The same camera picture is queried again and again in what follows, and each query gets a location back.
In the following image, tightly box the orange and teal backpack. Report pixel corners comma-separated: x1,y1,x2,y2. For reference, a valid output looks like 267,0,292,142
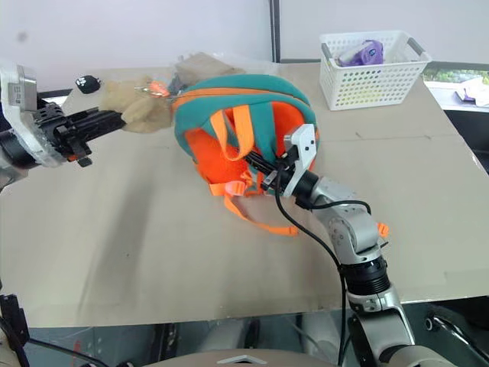
172,73,319,237

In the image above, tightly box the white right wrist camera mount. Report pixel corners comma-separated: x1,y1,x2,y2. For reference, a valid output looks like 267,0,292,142
283,124,320,199

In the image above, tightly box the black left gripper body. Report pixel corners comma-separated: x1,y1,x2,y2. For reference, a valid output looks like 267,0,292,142
33,105,93,168

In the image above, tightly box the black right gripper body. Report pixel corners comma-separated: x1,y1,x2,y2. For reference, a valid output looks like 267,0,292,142
261,147,303,196

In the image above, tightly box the black paw print pouch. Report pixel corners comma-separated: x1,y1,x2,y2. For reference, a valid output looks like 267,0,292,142
74,74,103,95

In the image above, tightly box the beige plush in clear bag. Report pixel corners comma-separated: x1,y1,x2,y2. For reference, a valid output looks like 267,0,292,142
173,51,248,89

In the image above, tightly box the orange keychain clip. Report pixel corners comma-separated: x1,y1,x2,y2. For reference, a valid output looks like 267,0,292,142
134,80,177,102

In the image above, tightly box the beige robot torso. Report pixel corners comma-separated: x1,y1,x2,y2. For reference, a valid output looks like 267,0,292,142
141,346,347,367

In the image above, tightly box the purple and white toy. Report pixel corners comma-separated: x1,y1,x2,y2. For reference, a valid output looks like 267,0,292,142
335,37,384,68

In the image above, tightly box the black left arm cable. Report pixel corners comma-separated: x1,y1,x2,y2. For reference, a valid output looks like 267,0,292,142
0,293,112,367

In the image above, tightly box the dark rounded shape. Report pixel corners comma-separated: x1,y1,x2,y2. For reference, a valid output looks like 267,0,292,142
423,301,489,367

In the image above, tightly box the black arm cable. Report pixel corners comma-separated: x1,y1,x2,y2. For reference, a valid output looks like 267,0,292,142
273,151,353,367
0,293,112,367

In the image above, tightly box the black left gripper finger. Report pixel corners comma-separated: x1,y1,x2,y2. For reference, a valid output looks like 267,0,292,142
73,108,124,125
80,117,128,139

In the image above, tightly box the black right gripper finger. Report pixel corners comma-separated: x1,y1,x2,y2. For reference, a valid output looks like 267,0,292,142
247,150,279,171
246,158,273,177

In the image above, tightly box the white cloth with print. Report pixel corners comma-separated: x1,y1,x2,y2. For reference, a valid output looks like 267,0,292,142
455,74,489,108

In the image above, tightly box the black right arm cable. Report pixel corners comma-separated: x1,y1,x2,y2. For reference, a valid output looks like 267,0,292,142
273,151,353,367

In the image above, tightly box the beige plush toy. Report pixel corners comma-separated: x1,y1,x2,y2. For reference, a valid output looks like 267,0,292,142
99,75,173,135

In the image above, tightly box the white perforated plastic basket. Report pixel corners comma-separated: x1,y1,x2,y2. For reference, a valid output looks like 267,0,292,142
319,30,433,112

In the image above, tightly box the black vertical post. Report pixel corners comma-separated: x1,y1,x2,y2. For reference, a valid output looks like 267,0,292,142
269,0,282,63

